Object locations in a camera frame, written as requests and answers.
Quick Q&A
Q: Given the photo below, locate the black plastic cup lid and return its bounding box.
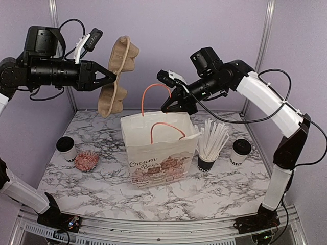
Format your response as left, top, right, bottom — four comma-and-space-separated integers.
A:
232, 138, 252, 156

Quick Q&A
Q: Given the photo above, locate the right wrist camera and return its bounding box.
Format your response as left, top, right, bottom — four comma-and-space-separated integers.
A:
156, 70, 187, 88

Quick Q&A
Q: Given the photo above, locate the left aluminium frame post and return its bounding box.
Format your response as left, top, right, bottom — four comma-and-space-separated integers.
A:
48, 0, 77, 113

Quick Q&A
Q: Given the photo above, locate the bundle of white wrapped straws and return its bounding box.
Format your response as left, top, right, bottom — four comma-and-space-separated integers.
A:
195, 119, 230, 162

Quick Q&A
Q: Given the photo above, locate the white paper takeout bag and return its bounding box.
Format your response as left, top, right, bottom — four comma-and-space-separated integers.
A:
120, 83, 201, 190

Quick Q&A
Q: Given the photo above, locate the white paper coffee cup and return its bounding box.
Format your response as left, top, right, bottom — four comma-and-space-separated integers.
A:
61, 146, 77, 164

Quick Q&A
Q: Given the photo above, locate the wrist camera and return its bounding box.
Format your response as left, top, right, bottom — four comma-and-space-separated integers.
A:
156, 70, 187, 88
73, 28, 103, 64

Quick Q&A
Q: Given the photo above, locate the aluminium frame post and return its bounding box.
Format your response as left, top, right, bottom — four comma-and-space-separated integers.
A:
241, 0, 276, 115
48, 0, 77, 113

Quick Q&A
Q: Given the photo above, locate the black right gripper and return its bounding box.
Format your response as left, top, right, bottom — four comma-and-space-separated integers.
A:
161, 71, 226, 115

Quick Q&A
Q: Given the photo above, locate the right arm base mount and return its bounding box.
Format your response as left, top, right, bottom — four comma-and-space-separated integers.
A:
233, 215, 280, 234

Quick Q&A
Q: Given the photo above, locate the right aluminium frame post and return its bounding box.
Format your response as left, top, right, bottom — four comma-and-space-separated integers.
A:
241, 0, 276, 115

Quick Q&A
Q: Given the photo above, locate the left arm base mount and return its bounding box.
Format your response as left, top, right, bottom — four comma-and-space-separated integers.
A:
37, 192, 81, 233

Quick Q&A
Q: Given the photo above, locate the aluminium front rail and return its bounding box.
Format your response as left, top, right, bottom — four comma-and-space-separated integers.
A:
7, 206, 308, 244

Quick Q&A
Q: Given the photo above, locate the black cup holding straws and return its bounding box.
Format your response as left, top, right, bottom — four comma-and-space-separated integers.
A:
197, 155, 217, 173

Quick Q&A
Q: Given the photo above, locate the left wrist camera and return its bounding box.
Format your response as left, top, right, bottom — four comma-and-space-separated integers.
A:
73, 28, 103, 64

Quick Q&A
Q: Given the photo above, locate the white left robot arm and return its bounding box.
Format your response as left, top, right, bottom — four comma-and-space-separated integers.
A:
1, 26, 116, 227

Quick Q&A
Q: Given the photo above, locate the brown cardboard cup carrier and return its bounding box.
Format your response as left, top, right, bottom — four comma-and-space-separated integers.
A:
98, 36, 139, 118

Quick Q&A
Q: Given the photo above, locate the red patterned small bowl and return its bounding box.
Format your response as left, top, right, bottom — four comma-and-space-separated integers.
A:
74, 150, 99, 172

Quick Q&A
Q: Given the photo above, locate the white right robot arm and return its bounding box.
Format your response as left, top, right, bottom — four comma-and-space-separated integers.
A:
156, 47, 326, 229

